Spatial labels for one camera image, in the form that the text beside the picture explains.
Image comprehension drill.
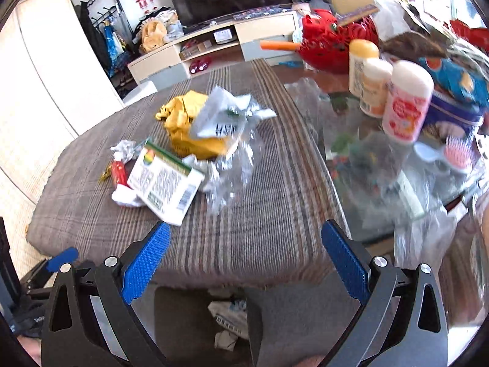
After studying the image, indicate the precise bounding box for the white tissue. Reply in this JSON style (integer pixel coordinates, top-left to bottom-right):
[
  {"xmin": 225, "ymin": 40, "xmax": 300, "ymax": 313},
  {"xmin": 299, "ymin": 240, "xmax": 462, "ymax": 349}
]
[{"xmin": 111, "ymin": 185, "xmax": 144, "ymax": 208}]

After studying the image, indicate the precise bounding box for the green and white carton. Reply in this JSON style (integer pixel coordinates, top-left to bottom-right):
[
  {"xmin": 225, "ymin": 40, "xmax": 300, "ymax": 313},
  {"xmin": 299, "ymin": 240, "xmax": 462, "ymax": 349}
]
[{"xmin": 127, "ymin": 140, "xmax": 206, "ymax": 226}]

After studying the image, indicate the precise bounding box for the yellow wrapper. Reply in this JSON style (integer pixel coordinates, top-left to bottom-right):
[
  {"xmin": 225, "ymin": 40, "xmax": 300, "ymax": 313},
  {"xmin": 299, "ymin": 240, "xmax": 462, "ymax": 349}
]
[{"xmin": 155, "ymin": 91, "xmax": 241, "ymax": 160}]

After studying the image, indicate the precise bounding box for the blue tin box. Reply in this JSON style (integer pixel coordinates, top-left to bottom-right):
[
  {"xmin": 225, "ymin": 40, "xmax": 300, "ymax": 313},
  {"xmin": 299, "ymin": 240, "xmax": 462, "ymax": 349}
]
[{"xmin": 424, "ymin": 90, "xmax": 486, "ymax": 138}]

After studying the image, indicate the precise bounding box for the grey striped blanket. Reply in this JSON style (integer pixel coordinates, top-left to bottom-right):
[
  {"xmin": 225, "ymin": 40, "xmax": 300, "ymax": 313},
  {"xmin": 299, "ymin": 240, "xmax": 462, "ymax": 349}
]
[{"xmin": 26, "ymin": 58, "xmax": 350, "ymax": 289}]

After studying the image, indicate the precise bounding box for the cream television cabinet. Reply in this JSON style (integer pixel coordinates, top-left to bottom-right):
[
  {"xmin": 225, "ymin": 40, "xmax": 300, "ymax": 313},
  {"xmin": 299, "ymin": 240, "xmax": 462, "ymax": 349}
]
[{"xmin": 127, "ymin": 9, "xmax": 302, "ymax": 85}]

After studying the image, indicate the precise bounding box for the red plastic basket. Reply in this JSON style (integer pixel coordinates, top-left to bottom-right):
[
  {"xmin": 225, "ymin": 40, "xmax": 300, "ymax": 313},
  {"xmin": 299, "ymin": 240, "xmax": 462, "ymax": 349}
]
[{"xmin": 298, "ymin": 8, "xmax": 381, "ymax": 75}]

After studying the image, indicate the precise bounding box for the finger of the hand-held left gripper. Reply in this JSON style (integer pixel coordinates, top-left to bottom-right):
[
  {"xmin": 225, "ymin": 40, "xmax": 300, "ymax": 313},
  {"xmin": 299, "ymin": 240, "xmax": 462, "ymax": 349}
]
[{"xmin": 21, "ymin": 247, "xmax": 79, "ymax": 302}]

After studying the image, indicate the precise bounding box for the black coat rack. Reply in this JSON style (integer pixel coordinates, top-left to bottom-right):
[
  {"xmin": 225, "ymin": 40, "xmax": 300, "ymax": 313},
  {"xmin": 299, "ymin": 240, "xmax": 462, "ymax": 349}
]
[{"xmin": 69, "ymin": 0, "xmax": 128, "ymax": 79}]

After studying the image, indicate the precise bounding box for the clear plastic wrap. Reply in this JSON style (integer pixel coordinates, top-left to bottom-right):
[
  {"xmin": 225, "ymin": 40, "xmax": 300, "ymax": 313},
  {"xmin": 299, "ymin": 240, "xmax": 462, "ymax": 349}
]
[{"xmin": 181, "ymin": 138, "xmax": 260, "ymax": 215}]

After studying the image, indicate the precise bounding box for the white bottle pink label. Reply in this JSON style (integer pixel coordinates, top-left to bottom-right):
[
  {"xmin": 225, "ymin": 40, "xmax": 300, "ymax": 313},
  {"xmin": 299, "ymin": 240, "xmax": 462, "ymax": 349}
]
[{"xmin": 382, "ymin": 61, "xmax": 435, "ymax": 144}]

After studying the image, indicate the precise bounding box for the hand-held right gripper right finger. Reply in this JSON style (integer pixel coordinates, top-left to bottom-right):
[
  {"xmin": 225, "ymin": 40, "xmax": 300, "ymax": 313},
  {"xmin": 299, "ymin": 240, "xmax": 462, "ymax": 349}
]
[{"xmin": 321, "ymin": 220, "xmax": 449, "ymax": 367}]

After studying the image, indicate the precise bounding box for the brown furry item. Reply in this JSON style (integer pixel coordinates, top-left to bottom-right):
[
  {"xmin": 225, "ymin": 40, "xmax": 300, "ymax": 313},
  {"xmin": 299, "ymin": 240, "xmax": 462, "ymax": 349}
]
[{"xmin": 382, "ymin": 32, "xmax": 447, "ymax": 60}]

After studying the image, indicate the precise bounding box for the small foil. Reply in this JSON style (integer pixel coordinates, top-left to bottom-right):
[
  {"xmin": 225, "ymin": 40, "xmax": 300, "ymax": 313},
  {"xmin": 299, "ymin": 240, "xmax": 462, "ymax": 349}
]
[{"xmin": 110, "ymin": 139, "xmax": 148, "ymax": 161}]

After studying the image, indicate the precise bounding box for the blue printed snack bag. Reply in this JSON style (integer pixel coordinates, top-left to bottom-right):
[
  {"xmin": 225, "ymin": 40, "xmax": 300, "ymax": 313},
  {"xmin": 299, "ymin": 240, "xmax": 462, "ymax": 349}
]
[{"xmin": 416, "ymin": 57, "xmax": 489, "ymax": 108}]

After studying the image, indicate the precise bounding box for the silver white foil wrapper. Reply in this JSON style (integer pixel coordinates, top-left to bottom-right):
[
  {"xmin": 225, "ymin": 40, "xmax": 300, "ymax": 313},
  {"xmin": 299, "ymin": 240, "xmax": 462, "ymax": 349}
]
[{"xmin": 190, "ymin": 86, "xmax": 276, "ymax": 138}]

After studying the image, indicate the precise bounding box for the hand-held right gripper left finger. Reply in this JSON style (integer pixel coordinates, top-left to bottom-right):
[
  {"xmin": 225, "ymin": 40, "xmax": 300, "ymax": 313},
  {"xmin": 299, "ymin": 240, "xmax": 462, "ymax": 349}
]
[{"xmin": 41, "ymin": 221, "xmax": 172, "ymax": 367}]

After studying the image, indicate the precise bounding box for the yellow cap bottle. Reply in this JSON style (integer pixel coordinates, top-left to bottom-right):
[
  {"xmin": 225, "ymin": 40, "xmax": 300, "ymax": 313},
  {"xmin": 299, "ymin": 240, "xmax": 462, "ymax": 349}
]
[{"xmin": 348, "ymin": 39, "xmax": 380, "ymax": 98}]

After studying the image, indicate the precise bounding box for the yellow stuffed toy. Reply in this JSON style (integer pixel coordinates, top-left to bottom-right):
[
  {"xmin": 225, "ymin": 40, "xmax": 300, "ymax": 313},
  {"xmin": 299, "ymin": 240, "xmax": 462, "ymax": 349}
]
[{"xmin": 139, "ymin": 19, "xmax": 169, "ymax": 52}]

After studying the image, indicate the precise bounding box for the orange handle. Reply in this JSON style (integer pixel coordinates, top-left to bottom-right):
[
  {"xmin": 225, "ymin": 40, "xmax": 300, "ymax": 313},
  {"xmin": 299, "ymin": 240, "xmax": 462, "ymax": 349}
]
[{"xmin": 260, "ymin": 40, "xmax": 302, "ymax": 51}]

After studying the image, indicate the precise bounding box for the white wardrobe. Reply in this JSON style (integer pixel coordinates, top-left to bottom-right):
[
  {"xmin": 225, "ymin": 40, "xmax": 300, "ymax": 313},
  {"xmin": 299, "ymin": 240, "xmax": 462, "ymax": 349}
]
[{"xmin": 15, "ymin": 0, "xmax": 125, "ymax": 134}]

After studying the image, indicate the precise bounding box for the pink hairbrush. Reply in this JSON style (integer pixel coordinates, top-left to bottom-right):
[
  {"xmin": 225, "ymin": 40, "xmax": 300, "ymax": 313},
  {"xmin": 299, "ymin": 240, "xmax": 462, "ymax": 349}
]
[{"xmin": 445, "ymin": 135, "xmax": 474, "ymax": 172}]

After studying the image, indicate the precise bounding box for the clear plastic bag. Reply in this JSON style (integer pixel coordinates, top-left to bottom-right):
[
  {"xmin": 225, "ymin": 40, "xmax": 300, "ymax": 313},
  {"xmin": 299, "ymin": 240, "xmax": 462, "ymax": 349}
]
[{"xmin": 393, "ymin": 206, "xmax": 459, "ymax": 272}]

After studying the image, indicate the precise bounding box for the white bottle orange label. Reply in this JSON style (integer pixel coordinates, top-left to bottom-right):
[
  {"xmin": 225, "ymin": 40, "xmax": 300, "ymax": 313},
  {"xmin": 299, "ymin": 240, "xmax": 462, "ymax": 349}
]
[{"xmin": 359, "ymin": 58, "xmax": 394, "ymax": 118}]

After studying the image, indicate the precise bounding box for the red candy wrapper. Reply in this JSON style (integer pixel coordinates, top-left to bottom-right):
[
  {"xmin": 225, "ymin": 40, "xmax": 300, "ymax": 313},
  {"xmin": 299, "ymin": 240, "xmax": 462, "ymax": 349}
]
[{"xmin": 100, "ymin": 159, "xmax": 128, "ymax": 190}]

